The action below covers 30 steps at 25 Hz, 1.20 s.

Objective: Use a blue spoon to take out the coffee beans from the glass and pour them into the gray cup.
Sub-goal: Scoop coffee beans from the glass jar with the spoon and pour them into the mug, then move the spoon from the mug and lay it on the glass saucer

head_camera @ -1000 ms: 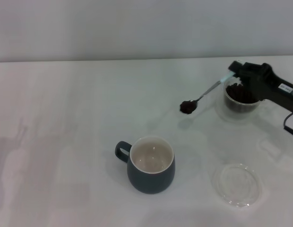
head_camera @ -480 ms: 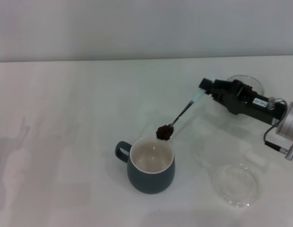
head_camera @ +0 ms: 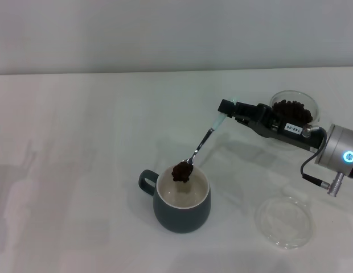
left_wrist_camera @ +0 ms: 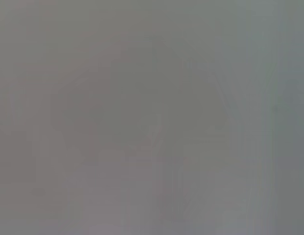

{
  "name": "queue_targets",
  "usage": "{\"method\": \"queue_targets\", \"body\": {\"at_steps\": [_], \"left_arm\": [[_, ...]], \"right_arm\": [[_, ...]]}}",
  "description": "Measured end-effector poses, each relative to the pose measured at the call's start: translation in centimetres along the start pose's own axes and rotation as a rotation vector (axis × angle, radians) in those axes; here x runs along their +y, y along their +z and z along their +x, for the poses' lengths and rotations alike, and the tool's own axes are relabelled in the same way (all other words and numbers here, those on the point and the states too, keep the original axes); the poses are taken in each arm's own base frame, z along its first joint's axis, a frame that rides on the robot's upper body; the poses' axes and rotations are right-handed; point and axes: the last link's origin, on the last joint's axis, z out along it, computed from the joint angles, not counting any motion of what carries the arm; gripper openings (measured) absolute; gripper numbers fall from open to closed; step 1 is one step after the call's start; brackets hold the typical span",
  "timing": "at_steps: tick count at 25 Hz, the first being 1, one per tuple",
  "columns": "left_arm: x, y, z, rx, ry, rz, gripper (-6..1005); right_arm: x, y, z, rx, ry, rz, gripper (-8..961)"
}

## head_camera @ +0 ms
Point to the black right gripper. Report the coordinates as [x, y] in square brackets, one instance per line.
[282, 128]

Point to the dark teal ceramic mug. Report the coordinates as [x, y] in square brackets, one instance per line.
[182, 216]

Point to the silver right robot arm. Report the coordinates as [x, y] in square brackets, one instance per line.
[340, 150]

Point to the coffee beans in glass cup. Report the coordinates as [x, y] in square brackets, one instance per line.
[293, 109]

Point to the clear glass cup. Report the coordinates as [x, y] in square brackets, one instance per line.
[296, 96]

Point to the clear glass saucer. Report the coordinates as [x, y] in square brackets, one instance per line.
[286, 224]

